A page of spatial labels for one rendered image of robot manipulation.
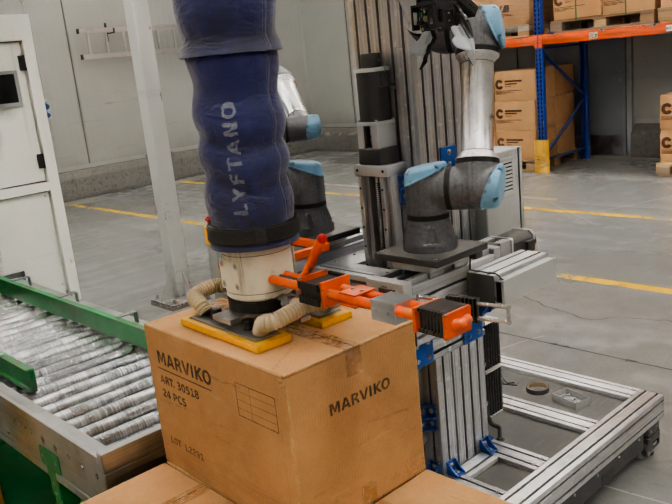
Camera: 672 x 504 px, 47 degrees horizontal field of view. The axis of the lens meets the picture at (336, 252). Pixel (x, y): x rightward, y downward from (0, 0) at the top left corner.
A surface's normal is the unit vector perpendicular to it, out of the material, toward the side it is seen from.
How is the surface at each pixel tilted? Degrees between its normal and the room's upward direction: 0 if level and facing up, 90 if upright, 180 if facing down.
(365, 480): 90
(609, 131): 90
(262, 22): 101
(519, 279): 90
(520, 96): 93
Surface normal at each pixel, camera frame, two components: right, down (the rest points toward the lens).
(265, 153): 0.42, -0.20
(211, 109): -0.42, 0.03
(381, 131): 0.69, 0.11
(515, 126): -0.72, 0.29
